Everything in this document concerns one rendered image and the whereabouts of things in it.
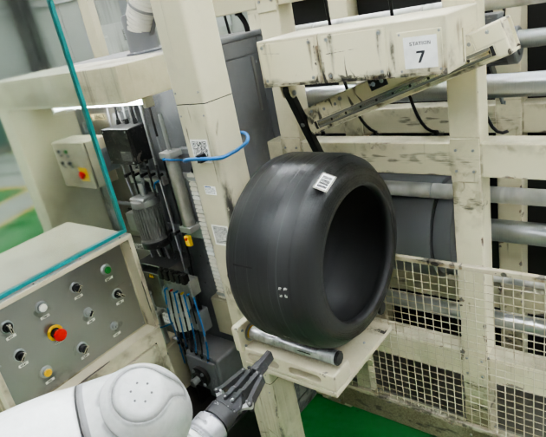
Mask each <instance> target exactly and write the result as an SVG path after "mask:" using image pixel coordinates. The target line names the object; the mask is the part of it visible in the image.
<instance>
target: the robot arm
mask: <svg viewBox="0 0 546 437"><path fill-rule="evenodd" d="M273 360H274V357H273V355H272V353H271V351H268V350H266V351H265V353H264V354H263V355H262V356H261V358H260V359H259V360H258V361H256V362H255V363H254V364H253V365H252V366H248V367H247V369H245V368H242V369H240V370H239V371H238V372H237V373H236V374H234V375H233V376H232V377H231V378H230V379H229V380H227V381H226V382H225V383H224V384H222V385H221V386H219V387H217V388H214V392H215V394H216V396H217V398H216V400H215V401H212V402H211V404H210V405H209V406H208V407H207V408H206V410H205V411H200V412H199V413H198V414H197V415H196V416H195V418H194V419H192V402H191V399H190V396H189V395H188V393H187V390H186V388H185V386H184V385H183V383H182V382H181V380H180V379H179V378H178V377H177V376H176V375H175V374H173V373H172V372H171V371H169V370H168V369H165V368H163V367H161V366H159V365H156V364H151V363H135V364H132V365H129V366H126V367H125V368H122V369H119V370H118V371H116V372H114V373H112V374H109V375H104V376H102V377H99V378H96V379H93V380H91V381H88V382H83V383H82V384H79V385H76V386H73V387H71V388H66V389H63V390H58V391H54V392H50V393H48V394H45V395H42V396H39V397H36V398H35V399H32V400H30V401H26V402H24V403H22V404H19V405H17V406H15V407H13V408H10V409H7V410H5V411H3V412H2V413H0V437H227V432H228V431H229V429H230V428H231V427H232V425H233V424H234V423H235V421H236V418H237V417H238V416H239V415H240V414H241V413H242V412H243V411H244V410H250V411H251V412H253V411H254V410H255V403H256V401H257V398H258V396H259V395H260V393H261V391H262V389H263V386H264V384H265V380H264V377H263V374H264V373H265V372H266V371H267V369H268V368H269V365H270V364H271V363H272V361H273ZM247 396H248V400H247ZM244 402H245V403H244Z"/></svg>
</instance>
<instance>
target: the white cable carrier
mask: <svg viewBox="0 0 546 437"><path fill-rule="evenodd" d="M187 177H193V178H195V176H194V173H192V172H190V173H188V174H187ZM188 181H190V180H188ZM189 185H190V188H191V191H192V195H194V196H192V197H193V199H195V200H194V204H196V205H195V208H198V209H196V212H198V217H199V218H198V221H200V222H199V224H200V225H202V226H201V227H200V228H201V230H203V231H202V234H204V235H203V238H204V241H205V246H207V247H206V250H207V251H208V252H207V254H208V258H210V259H209V261H210V265H211V266H212V267H211V270H212V271H213V272H212V274H214V275H213V277H214V278H215V279H214V281H215V282H216V283H215V285H216V286H217V290H218V292H221V293H224V288H223V285H222V281H221V277H220V275H219V271H218V265H217V261H216V258H215V254H214V250H213V247H212V243H211V237H210V235H209V231H208V227H207V224H206V220H205V214H204V210H203V206H202V203H201V199H200V196H199V193H198V187H197V183H196V181H190V183H189Z"/></svg>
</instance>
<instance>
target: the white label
mask: <svg viewBox="0 0 546 437"><path fill-rule="evenodd" d="M335 179H336V177H335V176H333V175H330V174H328V173H322V175H321V176H320V177H319V179H318V180H317V181H316V183H315V184H314V185H313V187H314V188H315V189H318V190H321V191H323V192H327V191H328V189H329V188H330V187H331V186H332V184H333V183H334V181H335Z"/></svg>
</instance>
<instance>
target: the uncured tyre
mask: <svg viewBox="0 0 546 437"><path fill-rule="evenodd" d="M322 173H328V174H330V175H333V176H335V177H336V179H335V181H334V183H333V184H332V186H331V187H330V188H329V189H328V191H327V192H323V191H321V190H318V189H315V188H314V187H313V185H314V184H315V183H316V181H317V180H318V179H319V177H320V176H321V175H322ZM396 244H397V225H396V216H395V210H394V206H393V200H392V196H391V193H390V192H389V189H388V187H387V184H386V183H385V181H384V180H383V178H382V177H381V176H380V175H379V174H378V172H377V171H376V170H375V169H374V167H373V166H372V165H371V164H370V163H369V162H368V161H366V160H364V159H363V158H361V157H358V156H356V155H353V154H351V153H327V152H291V153H285V154H282V155H279V156H276V157H275V158H273V159H271V160H269V161H267V162H266V163H265V164H263V165H262V166H261V167H260V168H259V169H258V170H257V171H256V172H255V173H254V174H253V176H252V177H251V178H250V180H249V181H248V183H247V184H246V186H245V188H244V189H243V191H242V193H241V194H240V196H239V198H238V200H237V203H236V205H235V207H234V210H233V212H232V214H231V220H230V223H229V227H228V232H227V238H226V248H225V258H226V269H227V274H228V278H229V282H230V287H231V292H232V295H233V297H234V299H235V302H236V304H237V307H238V308H239V309H240V311H241V313H242V314H243V315H244V317H245V318H246V319H247V320H248V321H249V322H250V323H252V324H253V325H254V326H256V327H257V328H258V329H260V330H261V331H262V332H264V333H267V334H269V335H273V336H277V337H281V338H283V339H286V340H290V341H292V342H298V343H300V344H303V345H307V346H310V347H312V348H316V349H334V348H338V347H340V346H342V345H344V344H346V343H348V342H349V341H351V340H352V339H354V338H355V337H357V336H358V335H359V334H360V333H361V332H363V331H364V330H365V329H366V328H367V327H368V325H369V324H370V323H371V322H372V321H373V320H374V318H375V316H376V315H377V313H378V311H379V309H380V307H381V305H382V303H383V301H384V299H385V296H386V294H387V290H388V287H389V284H390V281H391V277H392V274H393V267H394V261H395V254H396ZM233 264H239V265H242V266H247V267H251V268H252V269H249V268H244V267H240V266H235V265H233ZM278 285H285V286H288V291H289V300H287V299H279V296H278V291H277V286H278ZM282 335H284V336H289V337H290V338H291V339H292V340H291V339H289V338H285V337H284V336H282Z"/></svg>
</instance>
